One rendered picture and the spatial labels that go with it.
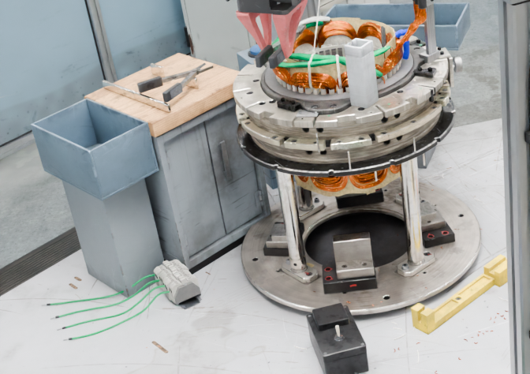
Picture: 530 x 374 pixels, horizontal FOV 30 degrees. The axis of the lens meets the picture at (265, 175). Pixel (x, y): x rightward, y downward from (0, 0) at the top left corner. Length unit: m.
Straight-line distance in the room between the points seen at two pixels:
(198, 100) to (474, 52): 2.83
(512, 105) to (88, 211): 0.79
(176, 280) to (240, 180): 0.21
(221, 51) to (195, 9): 0.20
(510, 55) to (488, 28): 3.53
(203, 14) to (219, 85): 2.42
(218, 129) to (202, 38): 2.48
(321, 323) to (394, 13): 0.66
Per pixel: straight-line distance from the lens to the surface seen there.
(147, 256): 1.61
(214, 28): 3.98
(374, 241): 1.64
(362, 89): 1.35
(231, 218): 1.66
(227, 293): 1.58
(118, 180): 1.50
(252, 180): 1.67
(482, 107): 3.80
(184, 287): 1.56
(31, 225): 3.53
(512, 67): 0.98
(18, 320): 1.65
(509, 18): 0.96
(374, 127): 1.37
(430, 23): 1.46
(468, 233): 1.61
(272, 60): 1.29
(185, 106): 1.53
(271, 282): 1.54
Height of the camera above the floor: 1.69
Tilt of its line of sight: 29 degrees down
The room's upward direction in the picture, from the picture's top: 10 degrees counter-clockwise
